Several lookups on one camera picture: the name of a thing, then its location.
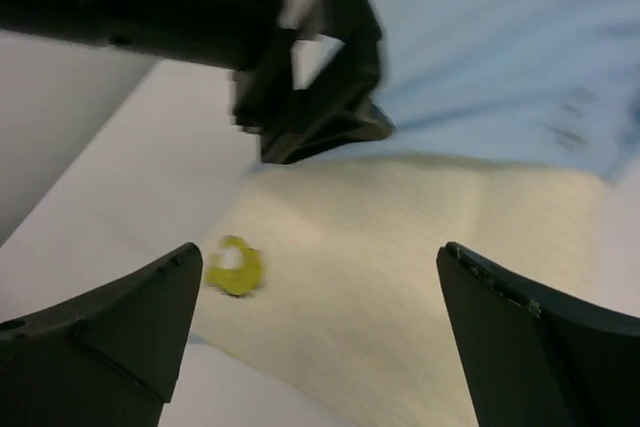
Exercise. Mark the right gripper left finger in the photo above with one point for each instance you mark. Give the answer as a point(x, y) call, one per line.
point(110, 357)

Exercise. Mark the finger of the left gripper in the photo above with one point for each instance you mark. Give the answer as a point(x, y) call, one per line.
point(335, 109)

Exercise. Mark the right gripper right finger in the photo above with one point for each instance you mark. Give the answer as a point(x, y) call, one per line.
point(535, 356)

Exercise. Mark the cream pillow yellow edge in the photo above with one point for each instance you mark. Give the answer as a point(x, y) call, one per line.
point(323, 274)

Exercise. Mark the light blue pillowcase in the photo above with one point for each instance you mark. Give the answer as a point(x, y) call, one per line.
point(554, 82)

